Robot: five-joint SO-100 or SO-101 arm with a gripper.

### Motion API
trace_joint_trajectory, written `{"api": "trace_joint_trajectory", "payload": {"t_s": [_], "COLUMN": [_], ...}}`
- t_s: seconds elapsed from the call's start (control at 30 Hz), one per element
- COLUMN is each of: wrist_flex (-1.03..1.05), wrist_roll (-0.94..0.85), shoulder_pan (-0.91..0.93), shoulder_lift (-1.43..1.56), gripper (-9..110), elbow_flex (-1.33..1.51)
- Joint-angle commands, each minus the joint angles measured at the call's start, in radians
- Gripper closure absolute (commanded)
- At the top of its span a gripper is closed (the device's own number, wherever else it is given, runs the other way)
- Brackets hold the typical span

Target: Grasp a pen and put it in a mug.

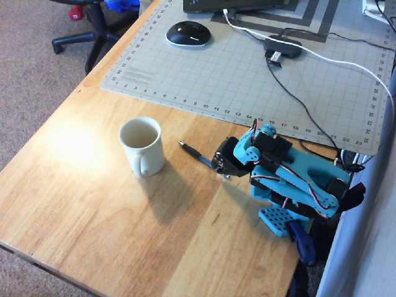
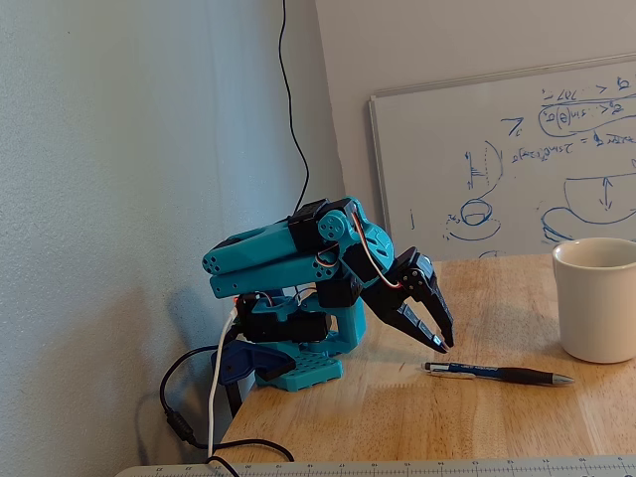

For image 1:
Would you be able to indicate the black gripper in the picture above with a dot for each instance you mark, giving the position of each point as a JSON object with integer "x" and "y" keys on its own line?
{"x": 228, "y": 167}

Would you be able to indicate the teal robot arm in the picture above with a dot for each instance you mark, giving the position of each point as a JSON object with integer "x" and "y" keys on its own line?
{"x": 309, "y": 168}

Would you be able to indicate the black office chair base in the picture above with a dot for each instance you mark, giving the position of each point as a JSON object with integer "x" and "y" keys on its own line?
{"x": 99, "y": 37}

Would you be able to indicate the black table clamp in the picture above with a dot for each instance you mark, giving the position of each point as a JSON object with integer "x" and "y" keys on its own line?
{"x": 352, "y": 196}

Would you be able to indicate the white ceramic mug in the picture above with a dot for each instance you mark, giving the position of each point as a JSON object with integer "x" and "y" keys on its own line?
{"x": 150, "y": 156}

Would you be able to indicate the blue table clamp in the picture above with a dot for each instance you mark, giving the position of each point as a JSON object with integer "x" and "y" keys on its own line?
{"x": 302, "y": 242}

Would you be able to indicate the dark laptop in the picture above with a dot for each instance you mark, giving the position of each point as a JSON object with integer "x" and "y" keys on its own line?
{"x": 232, "y": 5}

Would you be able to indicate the USB dongle plug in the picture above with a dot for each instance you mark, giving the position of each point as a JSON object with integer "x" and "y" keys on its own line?
{"x": 274, "y": 58}

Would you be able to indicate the black USB hub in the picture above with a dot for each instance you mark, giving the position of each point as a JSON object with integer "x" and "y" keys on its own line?
{"x": 286, "y": 44}

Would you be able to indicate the black and blue pen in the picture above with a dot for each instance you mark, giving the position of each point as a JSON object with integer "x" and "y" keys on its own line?
{"x": 193, "y": 152}

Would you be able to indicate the grey gridded cutting mat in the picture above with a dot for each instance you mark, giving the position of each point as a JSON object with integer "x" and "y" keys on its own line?
{"x": 216, "y": 80}

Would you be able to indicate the red dumbbell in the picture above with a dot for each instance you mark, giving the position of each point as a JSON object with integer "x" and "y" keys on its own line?
{"x": 75, "y": 13}

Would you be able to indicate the white box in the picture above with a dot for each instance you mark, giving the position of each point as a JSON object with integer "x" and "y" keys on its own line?
{"x": 376, "y": 9}

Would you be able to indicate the black computer mouse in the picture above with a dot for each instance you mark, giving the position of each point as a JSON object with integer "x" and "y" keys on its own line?
{"x": 188, "y": 34}

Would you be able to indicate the grey striped desk mat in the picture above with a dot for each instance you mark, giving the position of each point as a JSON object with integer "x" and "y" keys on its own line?
{"x": 312, "y": 31}

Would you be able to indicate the blue plastic object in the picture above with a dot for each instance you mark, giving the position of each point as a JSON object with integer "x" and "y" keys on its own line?
{"x": 122, "y": 4}

